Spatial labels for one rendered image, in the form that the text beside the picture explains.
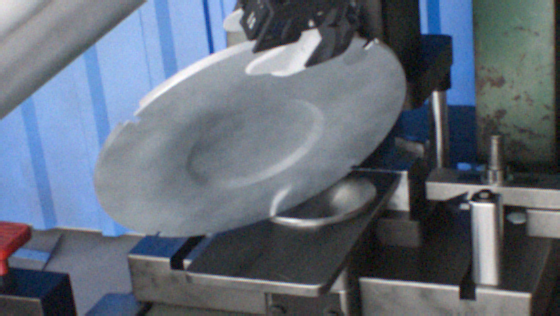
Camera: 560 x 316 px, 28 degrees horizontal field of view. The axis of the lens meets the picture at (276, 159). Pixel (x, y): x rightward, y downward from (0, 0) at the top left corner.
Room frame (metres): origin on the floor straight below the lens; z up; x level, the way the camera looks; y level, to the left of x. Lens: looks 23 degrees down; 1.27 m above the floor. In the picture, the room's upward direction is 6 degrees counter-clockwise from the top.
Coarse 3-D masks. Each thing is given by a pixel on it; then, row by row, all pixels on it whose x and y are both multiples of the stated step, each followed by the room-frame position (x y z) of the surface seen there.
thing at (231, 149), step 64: (320, 64) 0.88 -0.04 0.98; (384, 64) 0.92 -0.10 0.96; (128, 128) 0.84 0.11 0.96; (192, 128) 0.87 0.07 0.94; (256, 128) 0.92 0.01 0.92; (320, 128) 0.95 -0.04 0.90; (384, 128) 0.98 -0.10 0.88; (128, 192) 0.90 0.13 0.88; (192, 192) 0.93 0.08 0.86; (256, 192) 0.97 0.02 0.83; (320, 192) 1.01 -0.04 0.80
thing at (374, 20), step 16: (368, 0) 1.07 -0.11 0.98; (384, 0) 1.07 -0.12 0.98; (400, 0) 1.11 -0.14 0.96; (416, 0) 1.16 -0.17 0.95; (368, 16) 1.07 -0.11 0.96; (384, 16) 1.07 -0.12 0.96; (400, 16) 1.11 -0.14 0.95; (416, 16) 1.16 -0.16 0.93; (368, 32) 1.07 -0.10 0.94; (384, 32) 1.07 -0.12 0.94; (400, 32) 1.10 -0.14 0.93; (416, 32) 1.16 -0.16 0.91; (400, 48) 1.10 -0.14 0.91; (416, 48) 1.15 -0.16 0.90
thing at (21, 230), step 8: (0, 224) 1.12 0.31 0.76; (8, 224) 1.12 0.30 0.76; (16, 224) 1.12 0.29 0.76; (24, 224) 1.11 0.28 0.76; (0, 232) 1.10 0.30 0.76; (8, 232) 1.10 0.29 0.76; (16, 232) 1.10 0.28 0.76; (24, 232) 1.10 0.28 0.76; (0, 240) 1.08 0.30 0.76; (8, 240) 1.08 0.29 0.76; (16, 240) 1.08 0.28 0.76; (24, 240) 1.09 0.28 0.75; (0, 248) 1.06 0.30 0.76; (8, 248) 1.07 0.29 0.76; (16, 248) 1.08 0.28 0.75; (0, 256) 1.06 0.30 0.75; (8, 256) 1.07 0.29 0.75; (0, 264) 1.09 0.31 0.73; (8, 264) 1.10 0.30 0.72; (0, 272) 1.09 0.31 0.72
